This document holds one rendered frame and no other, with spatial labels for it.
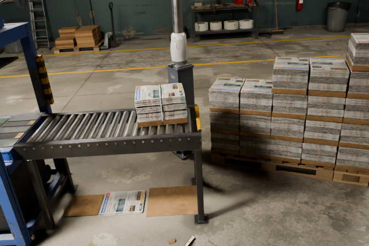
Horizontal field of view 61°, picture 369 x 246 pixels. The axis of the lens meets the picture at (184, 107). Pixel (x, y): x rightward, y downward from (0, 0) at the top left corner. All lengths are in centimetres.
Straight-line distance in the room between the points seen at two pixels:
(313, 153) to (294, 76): 76
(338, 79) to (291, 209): 113
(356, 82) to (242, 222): 143
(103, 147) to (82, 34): 659
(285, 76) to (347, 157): 93
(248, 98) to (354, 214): 127
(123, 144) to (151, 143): 20
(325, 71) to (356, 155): 82
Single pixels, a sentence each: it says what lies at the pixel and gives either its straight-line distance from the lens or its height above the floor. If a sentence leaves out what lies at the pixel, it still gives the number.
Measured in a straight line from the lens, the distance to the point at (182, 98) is 228.
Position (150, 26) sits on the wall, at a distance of 943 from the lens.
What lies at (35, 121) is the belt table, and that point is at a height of 80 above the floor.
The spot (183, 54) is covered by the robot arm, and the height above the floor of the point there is 112.
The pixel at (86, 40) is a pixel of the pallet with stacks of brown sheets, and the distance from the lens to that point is 871.
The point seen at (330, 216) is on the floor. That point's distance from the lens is 289.
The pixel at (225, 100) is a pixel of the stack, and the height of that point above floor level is 73.
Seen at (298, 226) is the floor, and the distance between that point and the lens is 273.
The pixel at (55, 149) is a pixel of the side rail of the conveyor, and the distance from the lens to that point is 242.
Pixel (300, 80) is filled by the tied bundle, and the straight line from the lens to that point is 280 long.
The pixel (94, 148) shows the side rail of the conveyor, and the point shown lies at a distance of 233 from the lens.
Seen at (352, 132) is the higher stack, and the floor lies 53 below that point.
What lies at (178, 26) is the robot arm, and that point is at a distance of 320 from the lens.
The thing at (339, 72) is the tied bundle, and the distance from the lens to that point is 279.
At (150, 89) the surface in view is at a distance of 245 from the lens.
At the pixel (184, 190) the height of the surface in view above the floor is 0.
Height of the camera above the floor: 188
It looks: 24 degrees down
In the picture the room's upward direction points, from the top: 4 degrees counter-clockwise
